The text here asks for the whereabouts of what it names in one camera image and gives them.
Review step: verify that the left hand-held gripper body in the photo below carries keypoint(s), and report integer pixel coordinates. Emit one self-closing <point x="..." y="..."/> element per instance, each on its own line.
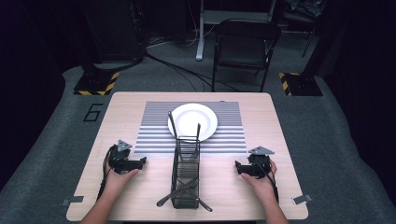
<point x="120" y="155"/>

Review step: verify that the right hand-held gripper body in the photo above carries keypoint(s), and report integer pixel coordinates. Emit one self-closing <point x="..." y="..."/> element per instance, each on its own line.
<point x="260" y="161"/>

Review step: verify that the person's left hand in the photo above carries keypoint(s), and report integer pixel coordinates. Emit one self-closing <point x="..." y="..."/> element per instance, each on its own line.
<point x="116" y="183"/>

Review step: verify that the white round plate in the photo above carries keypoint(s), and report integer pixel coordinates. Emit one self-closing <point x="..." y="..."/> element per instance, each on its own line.
<point x="193" y="119"/>

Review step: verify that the dark cabinet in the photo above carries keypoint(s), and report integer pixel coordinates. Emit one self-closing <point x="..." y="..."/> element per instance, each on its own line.
<point x="115" y="31"/>

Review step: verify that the dark metal knife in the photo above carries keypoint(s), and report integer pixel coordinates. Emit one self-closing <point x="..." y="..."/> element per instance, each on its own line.
<point x="174" y="196"/>

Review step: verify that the striped woven placemat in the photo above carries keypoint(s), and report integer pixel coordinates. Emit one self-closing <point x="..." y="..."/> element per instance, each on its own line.
<point x="230" y="137"/>

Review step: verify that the person's right hand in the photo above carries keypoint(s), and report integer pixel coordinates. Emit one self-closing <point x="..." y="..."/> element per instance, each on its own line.
<point x="263" y="186"/>

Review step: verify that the dark metal fork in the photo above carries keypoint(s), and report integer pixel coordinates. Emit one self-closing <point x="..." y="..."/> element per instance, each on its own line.
<point x="205" y="206"/>
<point x="198" y="132"/>

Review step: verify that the black stand base hazard stripes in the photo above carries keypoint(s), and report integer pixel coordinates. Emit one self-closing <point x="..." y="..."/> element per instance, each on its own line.
<point x="302" y="84"/>
<point x="96" y="84"/>

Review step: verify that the white desk frame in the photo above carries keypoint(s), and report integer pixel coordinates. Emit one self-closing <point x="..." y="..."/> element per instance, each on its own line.
<point x="200" y="34"/>

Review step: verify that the grey tape strip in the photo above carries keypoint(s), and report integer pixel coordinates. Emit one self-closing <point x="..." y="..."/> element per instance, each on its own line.
<point x="302" y="199"/>
<point x="73" y="200"/>

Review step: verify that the black folding chair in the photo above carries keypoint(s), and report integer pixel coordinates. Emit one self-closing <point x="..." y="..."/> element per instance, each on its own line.
<point x="244" y="49"/>

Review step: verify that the dark metal spoon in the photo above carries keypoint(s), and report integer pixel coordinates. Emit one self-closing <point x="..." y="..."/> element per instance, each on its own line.
<point x="172" y="124"/>

